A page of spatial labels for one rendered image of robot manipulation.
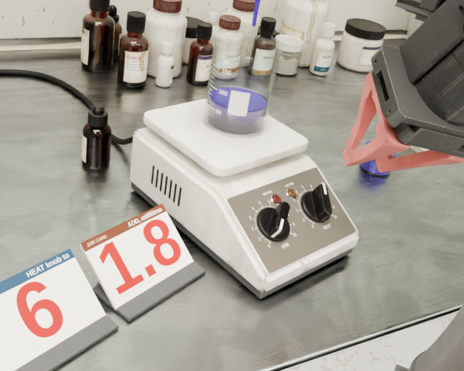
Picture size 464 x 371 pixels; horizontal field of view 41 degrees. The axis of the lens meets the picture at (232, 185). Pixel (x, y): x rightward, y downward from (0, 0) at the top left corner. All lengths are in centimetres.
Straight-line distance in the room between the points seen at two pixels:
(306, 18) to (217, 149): 50
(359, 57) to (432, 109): 61
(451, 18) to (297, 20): 58
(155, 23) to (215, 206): 40
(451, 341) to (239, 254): 31
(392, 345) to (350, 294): 6
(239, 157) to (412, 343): 21
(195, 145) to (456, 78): 23
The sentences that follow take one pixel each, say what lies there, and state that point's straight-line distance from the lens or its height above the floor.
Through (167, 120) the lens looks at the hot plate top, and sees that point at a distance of 59.
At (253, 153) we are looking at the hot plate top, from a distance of 56.
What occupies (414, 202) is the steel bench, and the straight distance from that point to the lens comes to 73.
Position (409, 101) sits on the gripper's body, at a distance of 45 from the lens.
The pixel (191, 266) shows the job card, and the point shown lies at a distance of 55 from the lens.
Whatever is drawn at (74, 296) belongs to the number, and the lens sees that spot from 49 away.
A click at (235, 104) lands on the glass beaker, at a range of 56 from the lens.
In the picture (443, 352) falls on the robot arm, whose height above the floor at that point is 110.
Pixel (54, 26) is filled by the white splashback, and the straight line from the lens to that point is 96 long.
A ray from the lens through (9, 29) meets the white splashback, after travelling 95.
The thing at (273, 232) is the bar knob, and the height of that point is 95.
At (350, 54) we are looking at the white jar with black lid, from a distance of 107.
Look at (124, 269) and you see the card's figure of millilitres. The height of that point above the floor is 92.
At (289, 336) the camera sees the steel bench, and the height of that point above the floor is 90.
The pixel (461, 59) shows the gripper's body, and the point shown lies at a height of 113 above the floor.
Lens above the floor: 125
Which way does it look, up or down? 31 degrees down
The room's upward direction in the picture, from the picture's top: 11 degrees clockwise
